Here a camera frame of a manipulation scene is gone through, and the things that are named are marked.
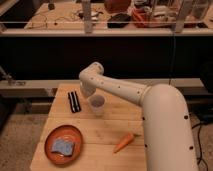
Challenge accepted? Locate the black whiteboard eraser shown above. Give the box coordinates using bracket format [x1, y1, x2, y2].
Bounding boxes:
[68, 91, 81, 113]

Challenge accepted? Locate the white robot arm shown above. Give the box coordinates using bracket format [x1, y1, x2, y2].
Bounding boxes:
[79, 62, 199, 171]

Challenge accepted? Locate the clear plastic cup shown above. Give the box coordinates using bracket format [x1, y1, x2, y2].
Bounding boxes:
[88, 94, 105, 117]

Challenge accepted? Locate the orange carrot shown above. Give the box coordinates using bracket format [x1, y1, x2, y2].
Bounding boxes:
[113, 133, 139, 153]

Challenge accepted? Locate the orange plate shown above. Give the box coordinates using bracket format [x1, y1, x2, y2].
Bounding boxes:
[44, 125, 83, 165]

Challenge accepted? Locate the black bowl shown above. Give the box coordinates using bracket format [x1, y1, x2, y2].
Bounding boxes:
[107, 13, 131, 28]

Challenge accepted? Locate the blue sponge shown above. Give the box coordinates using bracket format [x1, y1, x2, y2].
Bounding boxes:
[51, 138, 75, 156]

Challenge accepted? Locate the red container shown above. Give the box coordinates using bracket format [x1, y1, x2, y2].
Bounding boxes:
[131, 9, 167, 28]

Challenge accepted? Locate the grey metal post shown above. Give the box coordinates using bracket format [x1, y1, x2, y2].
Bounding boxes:
[173, 0, 193, 33]
[82, 0, 93, 34]

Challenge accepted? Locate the grey metal post right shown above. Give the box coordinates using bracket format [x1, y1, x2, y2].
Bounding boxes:
[173, 0, 193, 33]

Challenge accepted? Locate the black floor cable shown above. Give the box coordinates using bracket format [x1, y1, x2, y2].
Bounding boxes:
[190, 120, 211, 171]

